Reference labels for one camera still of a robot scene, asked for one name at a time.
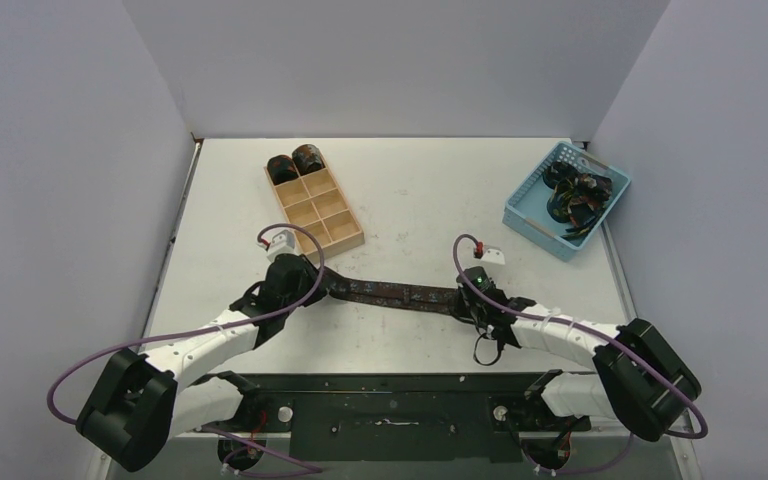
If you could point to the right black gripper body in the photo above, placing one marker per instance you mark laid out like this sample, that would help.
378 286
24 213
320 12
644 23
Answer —
466 299

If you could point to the wooden compartment tray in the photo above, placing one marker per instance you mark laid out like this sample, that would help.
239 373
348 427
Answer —
317 203

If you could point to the blue plastic basket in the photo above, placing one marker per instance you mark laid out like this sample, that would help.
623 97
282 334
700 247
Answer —
525 210

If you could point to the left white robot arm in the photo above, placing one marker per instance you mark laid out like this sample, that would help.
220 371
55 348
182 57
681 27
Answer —
141 400

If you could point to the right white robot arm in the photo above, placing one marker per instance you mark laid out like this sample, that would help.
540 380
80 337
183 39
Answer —
630 372

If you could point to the colourful ties pile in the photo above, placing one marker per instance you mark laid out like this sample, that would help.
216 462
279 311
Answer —
578 199

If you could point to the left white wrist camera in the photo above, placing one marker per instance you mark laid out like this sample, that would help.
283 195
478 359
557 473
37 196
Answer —
283 242

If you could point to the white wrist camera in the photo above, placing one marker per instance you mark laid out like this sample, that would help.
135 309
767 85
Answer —
490 255
283 242

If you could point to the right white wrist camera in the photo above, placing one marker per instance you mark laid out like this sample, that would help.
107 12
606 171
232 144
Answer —
490 255

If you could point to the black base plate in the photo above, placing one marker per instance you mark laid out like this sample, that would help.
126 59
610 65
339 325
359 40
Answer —
398 417

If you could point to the aluminium frame rail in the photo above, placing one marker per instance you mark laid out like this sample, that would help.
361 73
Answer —
614 260

